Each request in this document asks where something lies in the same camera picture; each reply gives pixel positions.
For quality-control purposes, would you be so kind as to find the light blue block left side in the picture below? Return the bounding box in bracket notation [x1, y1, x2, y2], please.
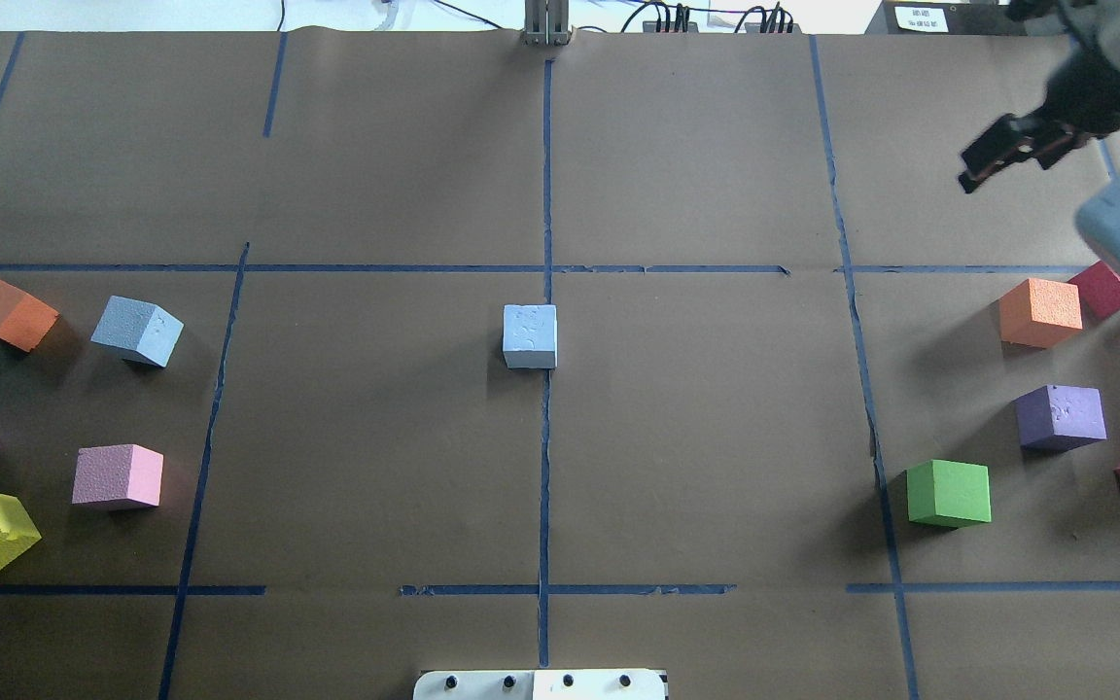
[90, 296, 184, 368]

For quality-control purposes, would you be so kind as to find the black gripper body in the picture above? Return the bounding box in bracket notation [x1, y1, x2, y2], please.
[1032, 44, 1120, 171]

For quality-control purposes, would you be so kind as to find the orange foam block left side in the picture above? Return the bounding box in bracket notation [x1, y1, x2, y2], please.
[0, 279, 59, 353]

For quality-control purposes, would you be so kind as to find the light pink foam block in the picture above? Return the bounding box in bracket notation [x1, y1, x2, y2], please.
[71, 444, 164, 510]

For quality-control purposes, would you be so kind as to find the dark pink block far right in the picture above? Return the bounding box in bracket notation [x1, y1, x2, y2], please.
[1068, 262, 1120, 320]

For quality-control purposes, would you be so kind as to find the purple foam block right side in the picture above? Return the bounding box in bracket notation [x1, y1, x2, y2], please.
[1012, 385, 1107, 452]

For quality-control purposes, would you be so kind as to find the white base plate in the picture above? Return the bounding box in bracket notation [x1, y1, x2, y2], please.
[412, 668, 670, 699]

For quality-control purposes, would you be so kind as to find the aluminium frame post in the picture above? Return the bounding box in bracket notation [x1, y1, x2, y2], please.
[521, 0, 573, 46]

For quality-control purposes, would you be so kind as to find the black power adapter box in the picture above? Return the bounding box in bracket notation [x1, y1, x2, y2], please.
[864, 1, 1028, 37]

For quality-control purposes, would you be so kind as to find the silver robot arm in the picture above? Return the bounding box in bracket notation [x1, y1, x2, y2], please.
[959, 1, 1120, 276]

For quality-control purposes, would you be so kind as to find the light blue foam block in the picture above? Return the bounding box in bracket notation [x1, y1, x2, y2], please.
[502, 304, 557, 370]

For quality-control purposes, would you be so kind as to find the orange foam block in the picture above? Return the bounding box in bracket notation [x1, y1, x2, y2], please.
[0, 279, 59, 353]
[997, 278, 1084, 349]

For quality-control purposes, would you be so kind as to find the orange foam block right side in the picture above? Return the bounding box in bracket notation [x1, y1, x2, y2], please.
[997, 278, 1084, 349]

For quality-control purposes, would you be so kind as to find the green foam block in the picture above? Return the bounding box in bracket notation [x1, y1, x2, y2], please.
[905, 460, 993, 529]

